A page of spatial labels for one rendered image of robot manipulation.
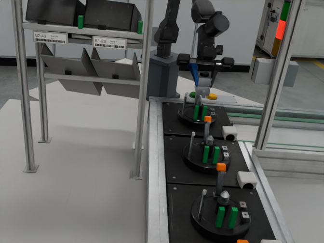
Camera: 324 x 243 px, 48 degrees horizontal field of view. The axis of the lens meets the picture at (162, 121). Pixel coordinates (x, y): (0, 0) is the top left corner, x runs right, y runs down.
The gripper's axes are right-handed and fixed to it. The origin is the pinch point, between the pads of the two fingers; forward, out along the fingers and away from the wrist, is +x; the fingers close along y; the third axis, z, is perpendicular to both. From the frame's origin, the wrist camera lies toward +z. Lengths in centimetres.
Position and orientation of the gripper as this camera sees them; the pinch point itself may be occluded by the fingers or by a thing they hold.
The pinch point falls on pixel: (204, 76)
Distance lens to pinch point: 123.1
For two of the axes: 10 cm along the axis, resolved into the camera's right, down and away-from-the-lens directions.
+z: 0.8, -1.5, -9.9
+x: -0.6, 9.9, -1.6
